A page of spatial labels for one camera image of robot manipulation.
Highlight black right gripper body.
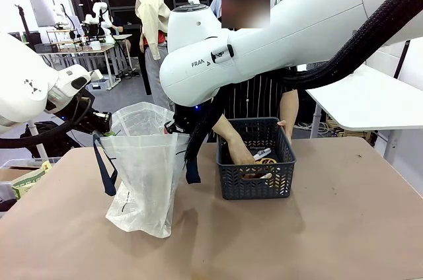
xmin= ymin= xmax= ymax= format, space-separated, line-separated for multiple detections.
xmin=173 ymin=104 xmax=200 ymax=136

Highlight person's left hand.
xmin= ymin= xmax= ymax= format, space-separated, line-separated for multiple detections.
xmin=276 ymin=120 xmax=293 ymax=145

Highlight items inside basket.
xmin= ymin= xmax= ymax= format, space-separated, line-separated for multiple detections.
xmin=241 ymin=157 xmax=278 ymax=189

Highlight black left arm cable sleeve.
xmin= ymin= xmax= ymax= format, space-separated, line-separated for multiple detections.
xmin=0 ymin=94 xmax=96 ymax=149

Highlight white tube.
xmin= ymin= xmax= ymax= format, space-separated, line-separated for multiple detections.
xmin=252 ymin=147 xmax=273 ymax=160

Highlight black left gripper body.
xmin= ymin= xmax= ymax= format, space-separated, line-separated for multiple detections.
xmin=85 ymin=110 xmax=114 ymax=135

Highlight black right arm cable sleeve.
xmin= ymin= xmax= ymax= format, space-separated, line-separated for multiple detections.
xmin=184 ymin=0 xmax=423 ymax=164

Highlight translucent white shopping bag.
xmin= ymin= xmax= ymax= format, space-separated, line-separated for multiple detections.
xmin=93 ymin=101 xmax=202 ymax=239

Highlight person's left forearm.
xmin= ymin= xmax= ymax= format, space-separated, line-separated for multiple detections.
xmin=279 ymin=89 xmax=300 ymax=129

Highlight person's right forearm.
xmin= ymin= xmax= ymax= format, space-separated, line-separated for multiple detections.
xmin=211 ymin=113 xmax=245 ymax=149

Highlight wooden pallet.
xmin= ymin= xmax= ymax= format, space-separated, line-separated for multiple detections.
xmin=325 ymin=111 xmax=377 ymax=139

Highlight kraft paper bag green print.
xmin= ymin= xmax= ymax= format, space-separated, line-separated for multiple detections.
xmin=11 ymin=160 xmax=53 ymax=200

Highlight brown cardboard box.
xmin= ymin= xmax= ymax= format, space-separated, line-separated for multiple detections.
xmin=0 ymin=166 xmax=44 ymax=182

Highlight clear plastic storage bin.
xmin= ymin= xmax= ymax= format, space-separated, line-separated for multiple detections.
xmin=0 ymin=157 xmax=62 ymax=195

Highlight dark grey plastic basket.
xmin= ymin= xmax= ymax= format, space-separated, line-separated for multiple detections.
xmin=216 ymin=117 xmax=297 ymax=201

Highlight white side table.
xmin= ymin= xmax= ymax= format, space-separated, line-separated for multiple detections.
xmin=305 ymin=40 xmax=423 ymax=166

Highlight wooden background work table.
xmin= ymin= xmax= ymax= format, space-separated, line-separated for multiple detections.
xmin=42 ymin=34 xmax=133 ymax=91

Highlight person's right hand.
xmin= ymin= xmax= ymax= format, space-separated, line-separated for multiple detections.
xmin=227 ymin=139 xmax=256 ymax=166

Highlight grey board on stand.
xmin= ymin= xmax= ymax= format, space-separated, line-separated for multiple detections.
xmin=28 ymin=0 xmax=56 ymax=28

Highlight black arm cable sleeve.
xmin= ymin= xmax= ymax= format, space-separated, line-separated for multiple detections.
xmin=0 ymin=94 xmax=96 ymax=149
xmin=184 ymin=0 xmax=423 ymax=164

